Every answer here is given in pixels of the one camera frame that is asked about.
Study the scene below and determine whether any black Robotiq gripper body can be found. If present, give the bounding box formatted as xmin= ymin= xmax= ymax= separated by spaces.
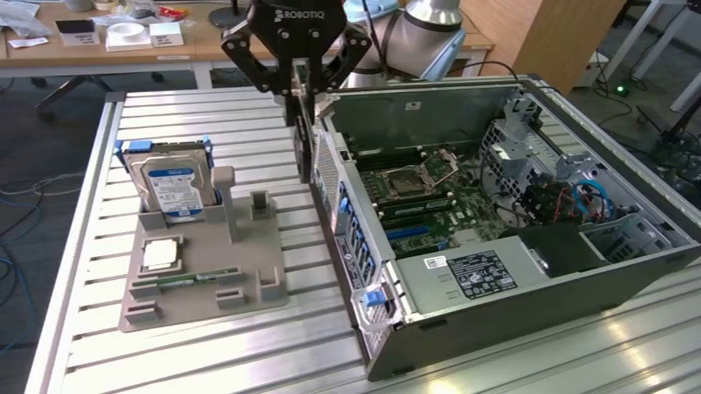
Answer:
xmin=244 ymin=0 xmax=351 ymax=59

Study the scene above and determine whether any black round lamp base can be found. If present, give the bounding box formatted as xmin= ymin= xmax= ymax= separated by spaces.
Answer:
xmin=207 ymin=0 xmax=252 ymax=30

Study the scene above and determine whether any small white box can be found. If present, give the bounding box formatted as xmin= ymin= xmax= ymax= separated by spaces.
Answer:
xmin=148 ymin=21 xmax=184 ymax=48

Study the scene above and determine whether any flat white box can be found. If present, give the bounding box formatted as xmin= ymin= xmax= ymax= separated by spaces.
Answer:
xmin=104 ymin=32 xmax=155 ymax=53

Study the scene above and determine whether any white tape roll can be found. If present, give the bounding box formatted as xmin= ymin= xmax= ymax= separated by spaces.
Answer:
xmin=107 ymin=22 xmax=144 ymax=42

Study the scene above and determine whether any black and white box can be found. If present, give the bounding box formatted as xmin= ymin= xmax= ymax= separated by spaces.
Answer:
xmin=53 ymin=19 xmax=101 ymax=47

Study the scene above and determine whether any hard disk with blue caddy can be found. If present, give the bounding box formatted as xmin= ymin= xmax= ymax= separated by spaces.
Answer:
xmin=112 ymin=135 xmax=216 ymax=225

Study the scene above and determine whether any metal CPU socket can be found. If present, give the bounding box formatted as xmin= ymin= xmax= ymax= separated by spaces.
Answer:
xmin=382 ymin=149 xmax=459 ymax=202

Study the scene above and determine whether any black office chair base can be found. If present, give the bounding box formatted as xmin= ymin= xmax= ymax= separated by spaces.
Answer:
xmin=32 ymin=71 xmax=166 ymax=122

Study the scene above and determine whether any wooden cabinet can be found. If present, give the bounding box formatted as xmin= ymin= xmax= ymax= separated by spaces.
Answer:
xmin=511 ymin=0 xmax=629 ymax=94

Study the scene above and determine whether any perforated metal drive cage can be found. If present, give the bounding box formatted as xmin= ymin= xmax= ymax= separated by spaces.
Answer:
xmin=478 ymin=118 xmax=559 ymax=186

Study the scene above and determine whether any grey plastic bag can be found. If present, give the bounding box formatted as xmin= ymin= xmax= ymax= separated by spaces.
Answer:
xmin=0 ymin=2 xmax=53 ymax=38

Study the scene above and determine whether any green motherboard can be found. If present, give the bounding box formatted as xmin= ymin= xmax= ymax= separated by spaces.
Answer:
xmin=350 ymin=143 xmax=527 ymax=259

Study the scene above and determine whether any blue expansion slot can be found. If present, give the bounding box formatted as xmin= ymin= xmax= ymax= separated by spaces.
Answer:
xmin=386 ymin=225 xmax=430 ymax=241

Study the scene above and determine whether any grey plastic parts rack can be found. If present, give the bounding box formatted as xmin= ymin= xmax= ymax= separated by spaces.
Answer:
xmin=117 ymin=166 xmax=291 ymax=334

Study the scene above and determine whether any silver CPU chip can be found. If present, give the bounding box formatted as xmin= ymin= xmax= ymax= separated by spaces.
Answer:
xmin=142 ymin=240 xmax=180 ymax=270

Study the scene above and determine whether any silver power supply unit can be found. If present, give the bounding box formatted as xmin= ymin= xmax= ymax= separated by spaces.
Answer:
xmin=393 ymin=236 xmax=549 ymax=323

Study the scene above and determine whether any black tripod stand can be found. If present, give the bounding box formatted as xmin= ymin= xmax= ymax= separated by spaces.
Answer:
xmin=637 ymin=104 xmax=701 ymax=181

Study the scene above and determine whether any metal disk bay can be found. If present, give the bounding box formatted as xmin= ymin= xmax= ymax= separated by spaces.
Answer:
xmin=577 ymin=211 xmax=689 ymax=266

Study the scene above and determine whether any open grey PC case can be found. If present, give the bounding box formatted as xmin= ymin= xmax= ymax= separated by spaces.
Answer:
xmin=306 ymin=73 xmax=701 ymax=383

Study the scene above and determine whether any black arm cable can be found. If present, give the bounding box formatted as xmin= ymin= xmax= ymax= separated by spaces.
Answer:
xmin=358 ymin=0 xmax=397 ymax=79

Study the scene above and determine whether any black cable behind case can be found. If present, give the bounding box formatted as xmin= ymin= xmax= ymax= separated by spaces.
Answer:
xmin=465 ymin=60 xmax=530 ymax=85

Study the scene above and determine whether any grey floor cable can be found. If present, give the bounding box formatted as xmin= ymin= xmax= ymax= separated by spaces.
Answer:
xmin=0 ymin=172 xmax=84 ymax=196

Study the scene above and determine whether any red wire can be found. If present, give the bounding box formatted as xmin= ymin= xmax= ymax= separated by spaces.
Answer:
xmin=550 ymin=184 xmax=582 ymax=225

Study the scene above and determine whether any white table frame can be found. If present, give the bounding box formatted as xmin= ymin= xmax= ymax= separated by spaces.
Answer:
xmin=600 ymin=0 xmax=701 ymax=112

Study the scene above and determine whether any blue wire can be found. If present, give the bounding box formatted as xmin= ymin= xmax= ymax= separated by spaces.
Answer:
xmin=571 ymin=179 xmax=616 ymax=225

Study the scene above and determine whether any blue floor cable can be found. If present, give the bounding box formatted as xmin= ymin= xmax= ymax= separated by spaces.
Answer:
xmin=0 ymin=196 xmax=40 ymax=354

